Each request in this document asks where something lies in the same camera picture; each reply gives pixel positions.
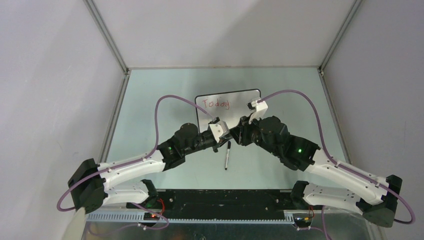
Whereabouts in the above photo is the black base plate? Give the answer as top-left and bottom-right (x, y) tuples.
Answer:
(140, 189), (309, 220)

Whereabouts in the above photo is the black whiteboard marker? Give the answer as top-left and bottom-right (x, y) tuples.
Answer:
(224, 141), (232, 171)

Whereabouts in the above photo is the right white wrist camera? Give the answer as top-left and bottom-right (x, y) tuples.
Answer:
(247, 98), (268, 124)

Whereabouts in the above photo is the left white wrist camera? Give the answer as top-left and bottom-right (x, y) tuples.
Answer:
(208, 117), (230, 143)

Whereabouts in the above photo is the aluminium frame rail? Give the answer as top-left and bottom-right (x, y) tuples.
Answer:
(83, 0), (129, 75)

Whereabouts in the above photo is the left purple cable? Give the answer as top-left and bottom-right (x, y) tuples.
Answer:
(56, 94), (220, 237)

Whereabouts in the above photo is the grey cable duct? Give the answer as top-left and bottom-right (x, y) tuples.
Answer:
(86, 211), (295, 224)

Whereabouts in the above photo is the purple cable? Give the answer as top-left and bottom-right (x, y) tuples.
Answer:
(256, 89), (416, 240)
(56, 94), (220, 237)

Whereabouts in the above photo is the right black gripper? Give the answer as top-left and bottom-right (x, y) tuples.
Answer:
(228, 112), (280, 157)

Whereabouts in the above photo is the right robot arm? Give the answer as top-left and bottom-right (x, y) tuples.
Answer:
(230, 116), (402, 228)

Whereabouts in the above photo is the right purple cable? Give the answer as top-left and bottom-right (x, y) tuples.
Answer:
(256, 89), (416, 240)

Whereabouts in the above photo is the white board black frame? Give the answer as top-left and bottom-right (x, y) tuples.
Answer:
(194, 88), (261, 133)

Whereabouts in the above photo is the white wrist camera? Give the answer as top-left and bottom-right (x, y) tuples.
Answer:
(208, 117), (230, 143)
(247, 98), (268, 124)

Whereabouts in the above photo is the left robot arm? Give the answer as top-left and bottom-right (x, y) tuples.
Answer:
(68, 123), (233, 214)

